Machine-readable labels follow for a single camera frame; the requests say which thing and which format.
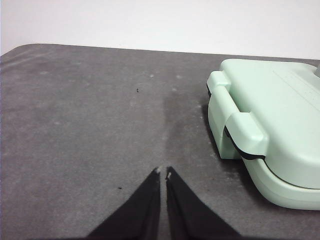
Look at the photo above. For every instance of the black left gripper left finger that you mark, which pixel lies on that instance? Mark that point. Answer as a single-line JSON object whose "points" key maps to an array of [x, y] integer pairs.
{"points": [[140, 215]]}

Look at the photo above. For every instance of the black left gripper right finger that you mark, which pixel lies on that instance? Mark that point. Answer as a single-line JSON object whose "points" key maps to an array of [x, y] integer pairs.
{"points": [[190, 215]]}

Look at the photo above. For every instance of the green breakfast machine base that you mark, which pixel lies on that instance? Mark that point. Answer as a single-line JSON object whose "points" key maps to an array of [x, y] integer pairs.
{"points": [[287, 197]]}

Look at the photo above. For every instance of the green griddle cover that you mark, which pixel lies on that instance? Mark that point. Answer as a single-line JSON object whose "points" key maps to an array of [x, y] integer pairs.
{"points": [[275, 100]]}

